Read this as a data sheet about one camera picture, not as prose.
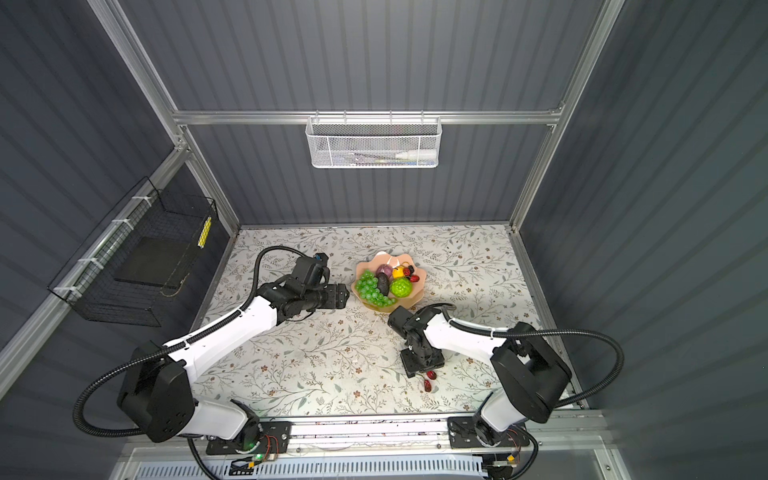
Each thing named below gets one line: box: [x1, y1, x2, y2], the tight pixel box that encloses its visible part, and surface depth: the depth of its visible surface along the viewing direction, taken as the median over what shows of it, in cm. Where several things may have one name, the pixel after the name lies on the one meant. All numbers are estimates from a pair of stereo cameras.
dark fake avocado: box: [377, 272, 390, 296], surface depth 98 cm
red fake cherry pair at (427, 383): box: [424, 370, 437, 392], surface depth 82 cm
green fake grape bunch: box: [356, 269, 397, 307], surface depth 95 cm
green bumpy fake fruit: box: [390, 277, 413, 299], surface depth 96 cm
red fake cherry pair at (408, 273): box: [403, 265, 420, 283], surface depth 101 cm
